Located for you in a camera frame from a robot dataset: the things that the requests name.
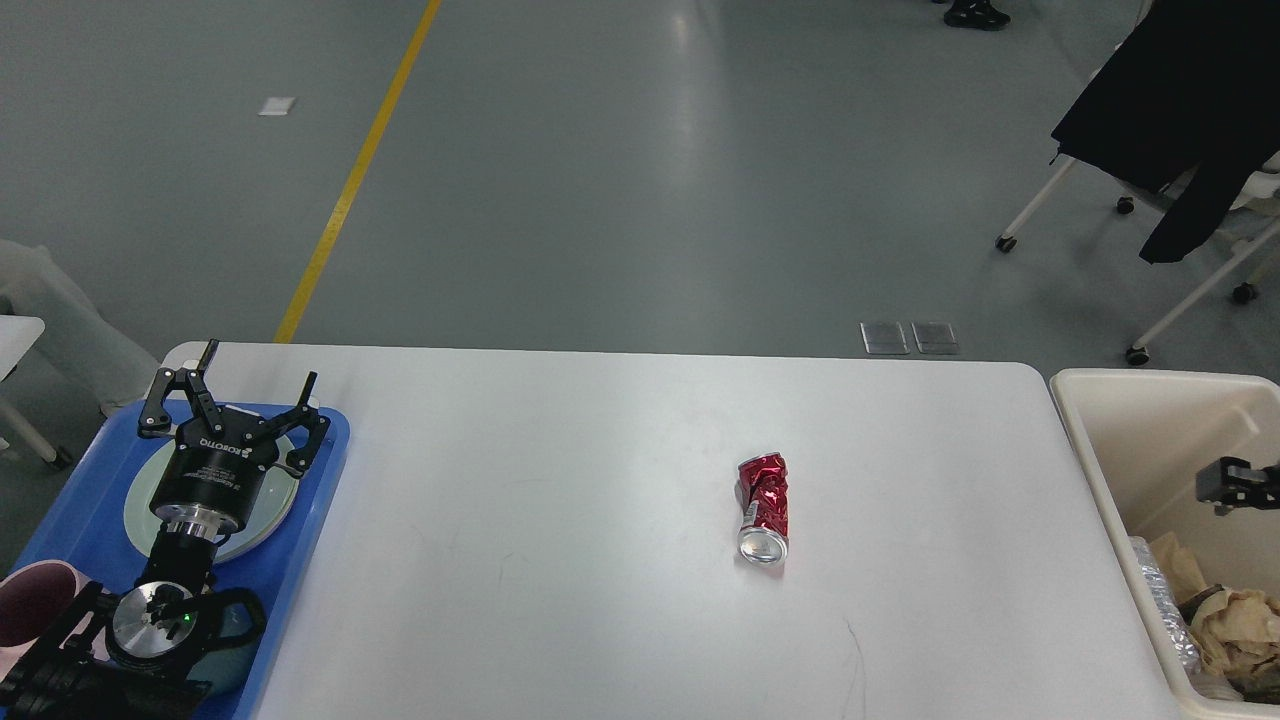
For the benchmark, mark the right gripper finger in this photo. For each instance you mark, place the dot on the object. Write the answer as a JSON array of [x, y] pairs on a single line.
[[1231, 483]]

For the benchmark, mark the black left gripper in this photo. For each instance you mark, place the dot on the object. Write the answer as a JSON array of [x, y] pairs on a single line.
[[223, 453]]

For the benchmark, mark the mint green plate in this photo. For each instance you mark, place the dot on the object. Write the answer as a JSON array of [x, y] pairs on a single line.
[[276, 496]]

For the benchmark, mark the brown paper bag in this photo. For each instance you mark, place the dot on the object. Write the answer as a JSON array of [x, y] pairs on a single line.
[[1179, 565]]

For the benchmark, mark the brown paper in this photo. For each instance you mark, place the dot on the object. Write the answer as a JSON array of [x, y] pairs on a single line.
[[1237, 633]]

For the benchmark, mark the foil sheet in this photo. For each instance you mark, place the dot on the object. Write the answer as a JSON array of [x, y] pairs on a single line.
[[1161, 591]]

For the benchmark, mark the crushed red can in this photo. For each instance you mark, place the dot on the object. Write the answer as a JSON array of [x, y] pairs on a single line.
[[762, 487]]

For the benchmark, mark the white paper cup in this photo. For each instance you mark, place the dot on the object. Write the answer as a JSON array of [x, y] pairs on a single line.
[[1214, 687]]

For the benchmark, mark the foil bag with paper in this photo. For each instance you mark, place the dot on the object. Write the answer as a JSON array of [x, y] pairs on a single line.
[[1263, 688]]

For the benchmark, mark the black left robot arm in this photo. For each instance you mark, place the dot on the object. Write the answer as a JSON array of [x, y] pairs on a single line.
[[161, 580]]

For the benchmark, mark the beige plastic bin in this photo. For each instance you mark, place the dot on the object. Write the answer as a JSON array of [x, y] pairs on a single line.
[[1141, 437]]

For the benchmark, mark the person in grey trousers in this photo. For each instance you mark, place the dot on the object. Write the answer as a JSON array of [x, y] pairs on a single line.
[[78, 341]]

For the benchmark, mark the blue plastic tray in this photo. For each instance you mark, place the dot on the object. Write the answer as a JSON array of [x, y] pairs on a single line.
[[84, 527]]

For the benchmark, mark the white table at left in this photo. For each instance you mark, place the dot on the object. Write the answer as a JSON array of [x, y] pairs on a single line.
[[18, 336]]

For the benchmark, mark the pink mug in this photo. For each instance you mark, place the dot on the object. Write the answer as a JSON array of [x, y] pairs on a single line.
[[32, 598]]

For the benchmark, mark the white rolling chair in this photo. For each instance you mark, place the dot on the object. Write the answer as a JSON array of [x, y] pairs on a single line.
[[1258, 198]]

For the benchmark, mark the right floor socket plate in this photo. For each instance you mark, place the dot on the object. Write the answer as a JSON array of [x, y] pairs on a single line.
[[935, 338]]

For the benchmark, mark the floor socket plate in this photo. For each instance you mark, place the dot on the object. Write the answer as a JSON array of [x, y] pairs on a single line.
[[884, 338], [935, 338]]

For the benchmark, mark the left floor socket plate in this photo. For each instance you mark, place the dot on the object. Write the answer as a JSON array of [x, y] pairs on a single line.
[[884, 338]]

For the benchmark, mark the black jacket on chair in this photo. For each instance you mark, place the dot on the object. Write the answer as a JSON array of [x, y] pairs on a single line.
[[1192, 91]]

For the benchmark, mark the person with black shoes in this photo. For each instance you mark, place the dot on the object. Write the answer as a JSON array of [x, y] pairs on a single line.
[[981, 15]]

